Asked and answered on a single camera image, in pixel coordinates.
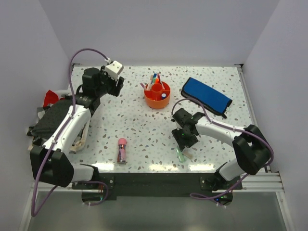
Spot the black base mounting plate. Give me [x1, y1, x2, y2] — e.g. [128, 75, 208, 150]
[71, 172, 243, 201]

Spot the blue black pencil pouch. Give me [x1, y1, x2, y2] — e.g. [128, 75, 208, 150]
[181, 77, 232, 119]

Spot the orange round organizer container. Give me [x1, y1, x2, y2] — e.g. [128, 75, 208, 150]
[144, 82, 171, 109]

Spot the aluminium frame rail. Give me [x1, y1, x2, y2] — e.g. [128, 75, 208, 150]
[242, 173, 284, 192]

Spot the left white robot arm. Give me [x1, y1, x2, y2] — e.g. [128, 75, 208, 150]
[29, 64, 124, 189]

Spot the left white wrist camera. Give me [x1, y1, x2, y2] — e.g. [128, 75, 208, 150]
[104, 61, 124, 80]

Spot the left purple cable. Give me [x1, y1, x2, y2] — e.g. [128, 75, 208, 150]
[31, 48, 111, 217]

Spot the blue capped white marker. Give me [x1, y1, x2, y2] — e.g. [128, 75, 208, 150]
[152, 73, 157, 84]

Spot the beige rectangular eraser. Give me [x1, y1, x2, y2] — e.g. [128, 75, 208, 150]
[182, 151, 193, 159]

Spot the green correction tape pen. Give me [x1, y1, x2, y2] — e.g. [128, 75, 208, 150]
[176, 147, 185, 163]

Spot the pile of folded cloths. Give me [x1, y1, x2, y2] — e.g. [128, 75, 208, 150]
[29, 93, 95, 155]

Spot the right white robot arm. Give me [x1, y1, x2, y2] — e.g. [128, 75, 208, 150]
[172, 108, 272, 191]

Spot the pink capped glitter tube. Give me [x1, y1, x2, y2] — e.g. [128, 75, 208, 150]
[117, 138, 127, 164]

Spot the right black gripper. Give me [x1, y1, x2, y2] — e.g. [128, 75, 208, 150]
[172, 126, 198, 151]

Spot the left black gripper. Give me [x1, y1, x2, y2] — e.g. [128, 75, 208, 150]
[96, 66, 124, 98]

